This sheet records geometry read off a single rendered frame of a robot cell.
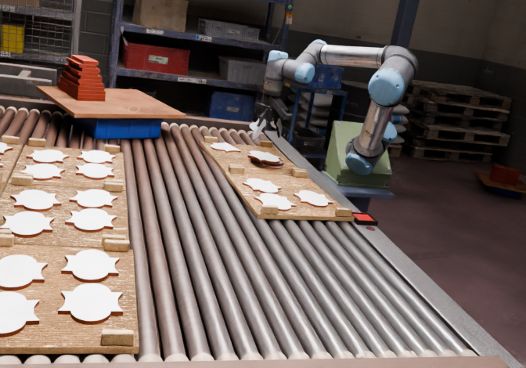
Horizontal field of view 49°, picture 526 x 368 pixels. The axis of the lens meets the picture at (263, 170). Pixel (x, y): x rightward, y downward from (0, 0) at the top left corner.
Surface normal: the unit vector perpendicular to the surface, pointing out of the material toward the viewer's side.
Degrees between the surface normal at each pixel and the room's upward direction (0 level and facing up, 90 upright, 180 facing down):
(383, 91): 116
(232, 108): 90
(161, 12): 91
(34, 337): 0
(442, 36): 90
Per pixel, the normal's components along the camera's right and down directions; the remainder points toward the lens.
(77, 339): 0.16, -0.94
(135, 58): 0.31, 0.33
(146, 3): 0.54, 0.40
